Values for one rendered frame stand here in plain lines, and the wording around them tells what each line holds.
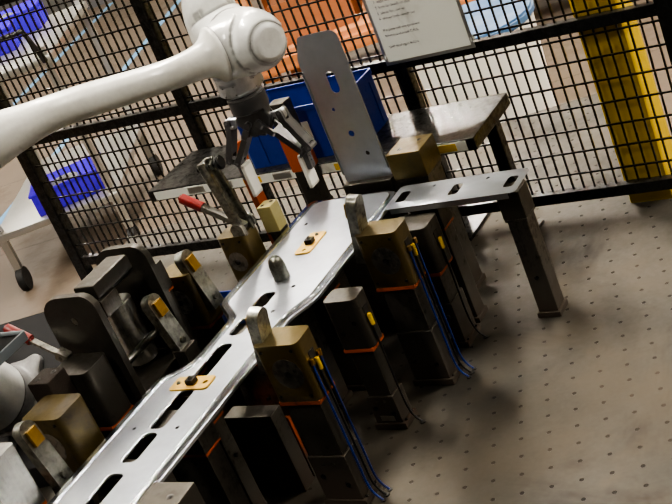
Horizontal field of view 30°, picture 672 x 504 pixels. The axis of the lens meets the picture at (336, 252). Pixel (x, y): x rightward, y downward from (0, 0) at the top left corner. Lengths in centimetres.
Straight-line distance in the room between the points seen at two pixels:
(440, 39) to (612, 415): 100
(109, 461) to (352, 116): 95
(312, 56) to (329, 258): 46
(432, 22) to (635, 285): 73
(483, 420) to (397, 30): 96
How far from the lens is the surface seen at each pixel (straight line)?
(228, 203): 253
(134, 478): 201
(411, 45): 284
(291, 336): 208
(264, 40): 214
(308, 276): 237
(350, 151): 268
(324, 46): 260
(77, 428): 214
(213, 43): 217
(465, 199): 243
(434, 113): 284
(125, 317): 235
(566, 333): 248
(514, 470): 217
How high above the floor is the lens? 195
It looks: 23 degrees down
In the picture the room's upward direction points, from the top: 23 degrees counter-clockwise
